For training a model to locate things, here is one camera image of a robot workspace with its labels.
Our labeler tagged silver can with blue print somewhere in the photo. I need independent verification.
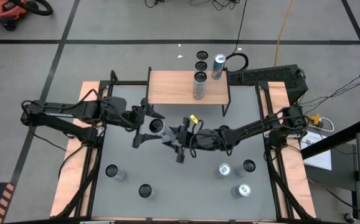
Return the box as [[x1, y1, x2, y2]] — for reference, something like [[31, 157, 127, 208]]
[[214, 162, 232, 180]]

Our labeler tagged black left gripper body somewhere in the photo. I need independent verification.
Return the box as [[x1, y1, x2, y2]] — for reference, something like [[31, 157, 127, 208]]
[[122, 98, 151, 148]]

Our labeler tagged white Celsius can blue band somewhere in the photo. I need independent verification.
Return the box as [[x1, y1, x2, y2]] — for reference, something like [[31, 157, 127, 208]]
[[235, 159, 257, 178]]

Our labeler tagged orange shop vacuum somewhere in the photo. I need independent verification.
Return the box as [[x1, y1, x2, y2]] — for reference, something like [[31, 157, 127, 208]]
[[0, 0, 28, 32]]

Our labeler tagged black perforated computer case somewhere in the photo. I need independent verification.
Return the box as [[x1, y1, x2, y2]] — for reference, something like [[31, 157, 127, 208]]
[[229, 64, 309, 105]]

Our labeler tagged yellow hanging cable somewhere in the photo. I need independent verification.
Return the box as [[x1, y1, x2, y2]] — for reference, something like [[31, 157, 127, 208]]
[[273, 0, 295, 68]]

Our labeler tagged yellow power plug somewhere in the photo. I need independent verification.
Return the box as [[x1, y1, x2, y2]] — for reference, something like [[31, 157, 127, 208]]
[[306, 113, 323, 128]]

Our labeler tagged white paper sheet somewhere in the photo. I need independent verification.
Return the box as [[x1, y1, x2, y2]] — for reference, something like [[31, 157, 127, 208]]
[[300, 130, 333, 171]]

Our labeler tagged black table frame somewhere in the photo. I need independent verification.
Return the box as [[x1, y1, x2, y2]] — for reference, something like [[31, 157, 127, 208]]
[[50, 70, 316, 223]]

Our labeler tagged light wooden board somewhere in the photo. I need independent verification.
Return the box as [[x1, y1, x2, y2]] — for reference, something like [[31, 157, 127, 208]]
[[259, 81, 317, 218], [49, 81, 109, 218]]

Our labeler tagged wooden shelf black frame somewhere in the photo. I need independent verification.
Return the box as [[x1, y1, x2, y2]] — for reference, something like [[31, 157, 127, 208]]
[[145, 67, 232, 118]]

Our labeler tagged black looped cable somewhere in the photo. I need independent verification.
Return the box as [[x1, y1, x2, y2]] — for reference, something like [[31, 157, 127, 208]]
[[225, 0, 249, 74]]

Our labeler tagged white cable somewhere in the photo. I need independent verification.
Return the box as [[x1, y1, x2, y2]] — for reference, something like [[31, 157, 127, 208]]
[[318, 116, 335, 133]]

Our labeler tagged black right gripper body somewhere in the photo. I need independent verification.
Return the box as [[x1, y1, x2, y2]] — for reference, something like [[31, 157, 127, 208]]
[[176, 117, 199, 164]]

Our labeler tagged black vacuum hose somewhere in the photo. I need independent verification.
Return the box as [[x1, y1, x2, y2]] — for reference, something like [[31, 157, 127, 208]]
[[11, 0, 54, 17]]

